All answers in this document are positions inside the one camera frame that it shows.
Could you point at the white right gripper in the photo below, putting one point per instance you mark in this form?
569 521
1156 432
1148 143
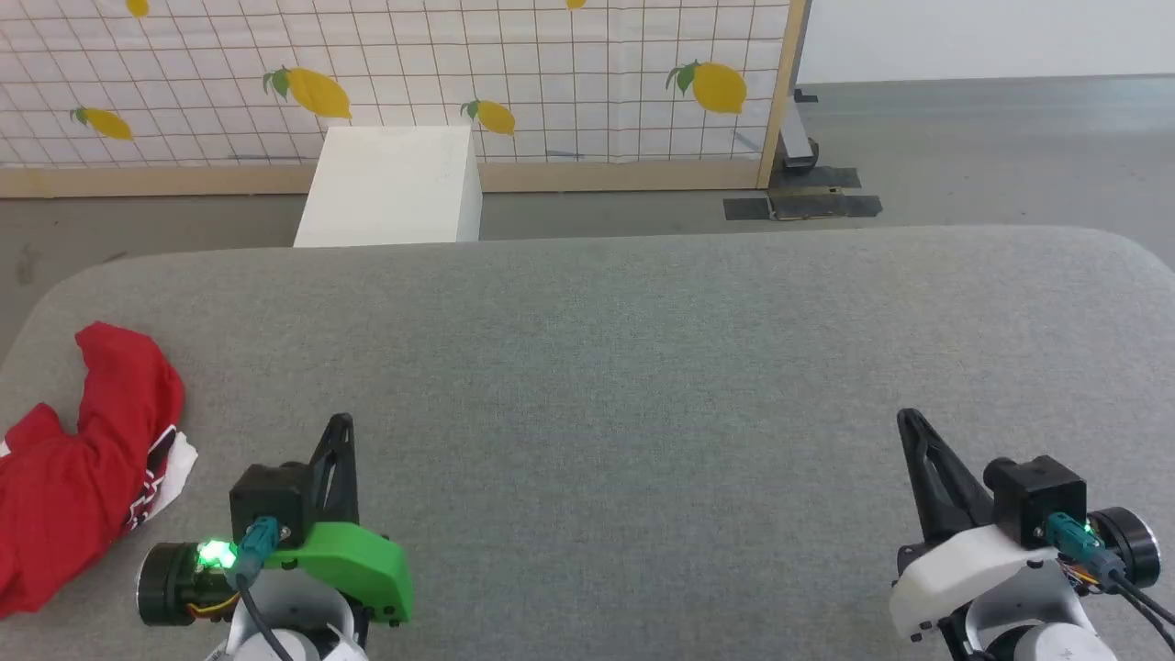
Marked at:
964 569

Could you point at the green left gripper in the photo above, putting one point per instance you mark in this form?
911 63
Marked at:
353 565

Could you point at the red and white basketball jersey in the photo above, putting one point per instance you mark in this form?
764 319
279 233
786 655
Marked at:
64 477

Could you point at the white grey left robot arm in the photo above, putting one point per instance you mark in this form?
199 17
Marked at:
170 583

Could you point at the white box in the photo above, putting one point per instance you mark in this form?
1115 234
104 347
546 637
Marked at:
390 188

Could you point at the black floor tape patch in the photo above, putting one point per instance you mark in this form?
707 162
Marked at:
815 177
808 207

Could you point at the grey metal partition foot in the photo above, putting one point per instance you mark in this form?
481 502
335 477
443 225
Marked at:
797 138

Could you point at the lemon print partition panel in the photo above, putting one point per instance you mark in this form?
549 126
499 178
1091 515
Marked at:
569 83

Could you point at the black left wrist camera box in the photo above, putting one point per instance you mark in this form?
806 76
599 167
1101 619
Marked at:
271 500

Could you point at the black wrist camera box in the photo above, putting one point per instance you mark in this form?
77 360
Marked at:
271 500
1033 500

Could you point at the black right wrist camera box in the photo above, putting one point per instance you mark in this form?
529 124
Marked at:
1033 500

